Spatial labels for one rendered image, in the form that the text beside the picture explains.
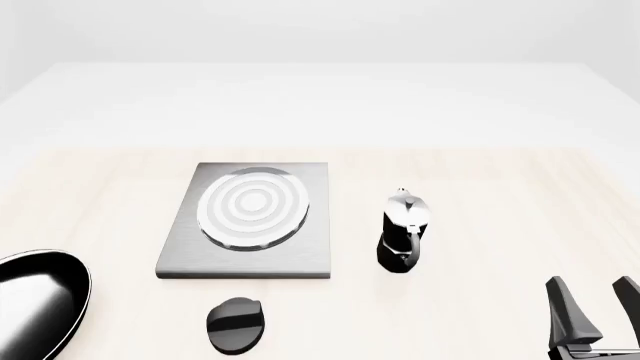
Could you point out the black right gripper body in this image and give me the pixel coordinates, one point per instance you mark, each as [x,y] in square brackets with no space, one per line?
[590,353]

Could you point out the black frying pan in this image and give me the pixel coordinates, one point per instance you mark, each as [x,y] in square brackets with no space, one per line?
[40,300]

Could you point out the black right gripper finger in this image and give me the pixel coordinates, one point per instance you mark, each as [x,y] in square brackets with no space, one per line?
[630,296]
[567,318]

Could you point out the black and silver moka pot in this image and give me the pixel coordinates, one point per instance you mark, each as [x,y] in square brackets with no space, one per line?
[397,240]

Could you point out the round black stove knob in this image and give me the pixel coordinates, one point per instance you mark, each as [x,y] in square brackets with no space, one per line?
[235,326]

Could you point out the grey stove plate with rings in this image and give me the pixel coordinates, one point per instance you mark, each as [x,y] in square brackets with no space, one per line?
[260,258]

